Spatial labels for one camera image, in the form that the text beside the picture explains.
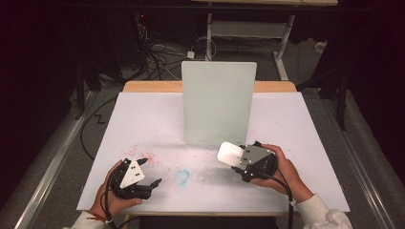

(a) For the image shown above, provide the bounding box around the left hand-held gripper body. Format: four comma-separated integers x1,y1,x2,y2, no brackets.
109,157,154,200

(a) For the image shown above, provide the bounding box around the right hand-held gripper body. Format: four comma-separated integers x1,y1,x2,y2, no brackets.
233,141,278,183

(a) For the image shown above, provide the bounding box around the white eraser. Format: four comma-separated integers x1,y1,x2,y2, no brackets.
217,141,245,167

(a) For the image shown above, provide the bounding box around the white glass whiteboard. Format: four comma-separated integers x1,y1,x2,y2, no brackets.
181,61,258,148

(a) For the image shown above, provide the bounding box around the person's left hand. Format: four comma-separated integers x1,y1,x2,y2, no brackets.
90,159,143,220

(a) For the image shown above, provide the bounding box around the person's right hand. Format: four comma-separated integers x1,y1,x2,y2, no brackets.
251,144,314,203

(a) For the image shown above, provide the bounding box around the person's left white sleeve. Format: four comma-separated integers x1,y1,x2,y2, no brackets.
62,211,110,229

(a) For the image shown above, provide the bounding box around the person's white sleeve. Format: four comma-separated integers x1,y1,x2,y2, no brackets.
62,211,110,229
294,193,353,229

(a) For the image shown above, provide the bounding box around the person's right white sleeve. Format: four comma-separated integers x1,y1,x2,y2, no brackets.
294,193,353,229

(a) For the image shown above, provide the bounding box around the black stand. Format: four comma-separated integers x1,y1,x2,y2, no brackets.
74,63,103,121
298,69,349,132

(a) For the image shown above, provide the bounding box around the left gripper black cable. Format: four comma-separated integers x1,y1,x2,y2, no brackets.
100,170,128,229

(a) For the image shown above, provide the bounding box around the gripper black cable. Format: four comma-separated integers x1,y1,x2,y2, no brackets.
100,170,128,229
253,170,295,229

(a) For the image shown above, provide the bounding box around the red bracelet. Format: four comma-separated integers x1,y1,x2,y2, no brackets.
85,212,108,222

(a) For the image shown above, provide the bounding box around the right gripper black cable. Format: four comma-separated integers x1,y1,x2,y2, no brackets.
253,170,295,229

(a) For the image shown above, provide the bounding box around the metal floor rail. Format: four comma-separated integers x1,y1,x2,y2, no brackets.
301,91,396,229
13,91,97,229

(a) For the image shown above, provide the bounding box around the bundle of floor cables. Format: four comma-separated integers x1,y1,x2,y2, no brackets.
136,22,196,81

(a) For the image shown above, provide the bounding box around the white metal table frame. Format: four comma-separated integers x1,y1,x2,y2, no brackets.
205,12,296,81

